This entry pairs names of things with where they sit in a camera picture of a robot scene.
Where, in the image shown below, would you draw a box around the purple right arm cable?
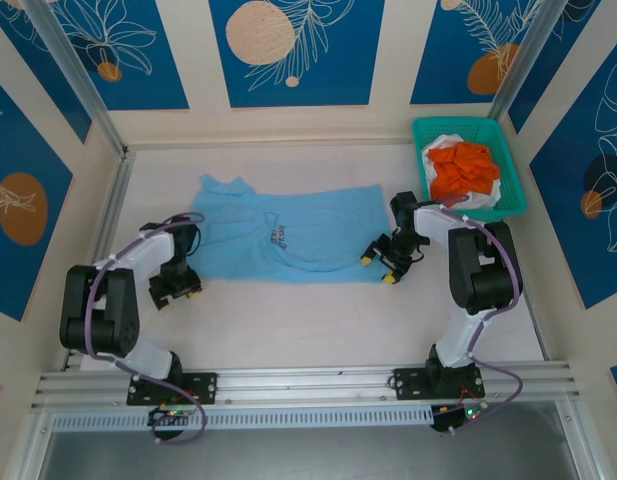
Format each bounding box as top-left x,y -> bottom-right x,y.
435,202 -> 525,434

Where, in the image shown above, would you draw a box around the light blue t-shirt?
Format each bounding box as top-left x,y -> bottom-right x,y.
189,173 -> 395,286

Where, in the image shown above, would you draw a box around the aluminium frame post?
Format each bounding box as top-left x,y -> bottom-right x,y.
489,0 -> 564,121
25,0 -> 128,157

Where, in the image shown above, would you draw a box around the aluminium side rail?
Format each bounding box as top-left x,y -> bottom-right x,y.
501,214 -> 550,362
61,149 -> 135,372

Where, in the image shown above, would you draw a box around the grey slotted cable duct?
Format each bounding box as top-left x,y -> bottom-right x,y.
51,405 -> 435,432

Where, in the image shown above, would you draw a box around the blue floral wall panel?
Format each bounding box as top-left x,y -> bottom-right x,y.
529,37 -> 617,311
0,69 -> 74,322
0,0 -> 93,145
52,0 -> 190,112
209,0 -> 387,109
507,0 -> 617,135
410,0 -> 542,107

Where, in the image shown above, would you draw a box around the teal plastic basket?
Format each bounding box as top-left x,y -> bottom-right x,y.
411,117 -> 528,224

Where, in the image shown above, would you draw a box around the grey metal panel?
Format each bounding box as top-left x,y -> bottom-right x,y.
35,428 -> 582,480

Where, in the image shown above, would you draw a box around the orange t-shirt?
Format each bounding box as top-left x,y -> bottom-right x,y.
430,141 -> 503,200

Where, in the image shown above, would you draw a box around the orange and white clothes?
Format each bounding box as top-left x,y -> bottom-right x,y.
421,131 -> 505,211

